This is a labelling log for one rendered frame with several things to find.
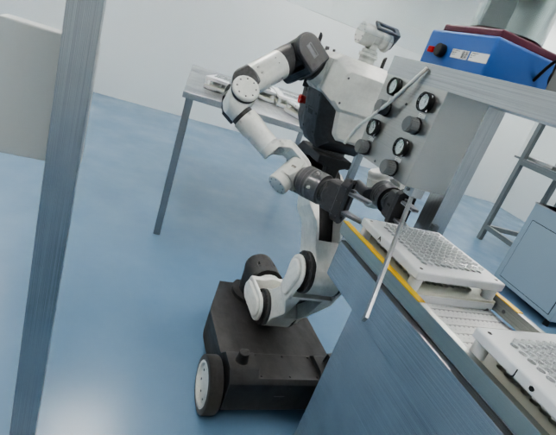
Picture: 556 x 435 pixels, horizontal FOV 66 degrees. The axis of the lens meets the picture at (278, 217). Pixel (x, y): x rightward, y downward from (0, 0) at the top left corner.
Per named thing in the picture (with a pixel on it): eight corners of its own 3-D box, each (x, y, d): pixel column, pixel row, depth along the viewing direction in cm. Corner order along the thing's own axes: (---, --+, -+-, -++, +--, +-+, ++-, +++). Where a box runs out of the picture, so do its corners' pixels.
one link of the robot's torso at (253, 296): (240, 296, 183) (249, 270, 178) (282, 300, 191) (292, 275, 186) (251, 328, 166) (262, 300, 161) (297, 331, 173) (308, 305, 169)
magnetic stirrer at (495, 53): (413, 60, 94) (430, 18, 91) (483, 88, 102) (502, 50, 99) (474, 75, 77) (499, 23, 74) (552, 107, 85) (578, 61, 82)
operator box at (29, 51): (-5, 141, 91) (6, 13, 82) (82, 159, 98) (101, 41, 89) (-13, 150, 86) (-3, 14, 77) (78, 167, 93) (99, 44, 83)
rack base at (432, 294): (490, 310, 96) (495, 301, 96) (404, 300, 87) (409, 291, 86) (427, 254, 117) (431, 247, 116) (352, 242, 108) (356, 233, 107)
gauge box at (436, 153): (355, 151, 103) (388, 68, 96) (390, 160, 107) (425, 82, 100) (403, 185, 85) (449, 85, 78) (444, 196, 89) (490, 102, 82)
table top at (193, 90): (192, 68, 357) (192, 64, 356) (312, 107, 385) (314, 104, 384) (181, 97, 222) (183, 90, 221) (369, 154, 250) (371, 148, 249)
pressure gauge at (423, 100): (413, 108, 84) (421, 90, 83) (418, 110, 85) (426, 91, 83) (424, 113, 81) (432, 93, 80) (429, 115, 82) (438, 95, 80)
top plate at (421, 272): (502, 292, 95) (507, 284, 94) (415, 280, 85) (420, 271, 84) (435, 238, 115) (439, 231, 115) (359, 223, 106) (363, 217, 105)
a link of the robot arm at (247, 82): (218, 70, 115) (277, 40, 125) (207, 94, 127) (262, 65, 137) (244, 104, 116) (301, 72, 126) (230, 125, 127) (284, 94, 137)
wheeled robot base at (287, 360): (187, 302, 199) (205, 241, 188) (287, 312, 219) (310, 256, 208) (207, 418, 145) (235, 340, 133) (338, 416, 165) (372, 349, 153)
